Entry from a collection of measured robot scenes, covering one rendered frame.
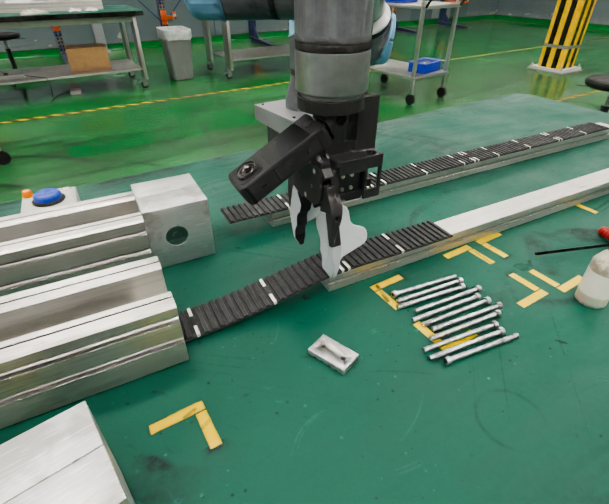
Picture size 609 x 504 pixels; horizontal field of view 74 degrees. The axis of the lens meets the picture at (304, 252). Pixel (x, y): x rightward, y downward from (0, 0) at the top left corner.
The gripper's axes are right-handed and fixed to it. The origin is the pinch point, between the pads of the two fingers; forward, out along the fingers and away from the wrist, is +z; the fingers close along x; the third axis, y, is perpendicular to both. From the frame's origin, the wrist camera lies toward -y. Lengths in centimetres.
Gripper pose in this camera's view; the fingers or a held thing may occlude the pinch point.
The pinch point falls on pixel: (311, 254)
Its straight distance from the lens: 53.0
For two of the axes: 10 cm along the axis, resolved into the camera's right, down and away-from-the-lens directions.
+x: -4.6, -5.1, 7.3
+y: 8.9, -2.7, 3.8
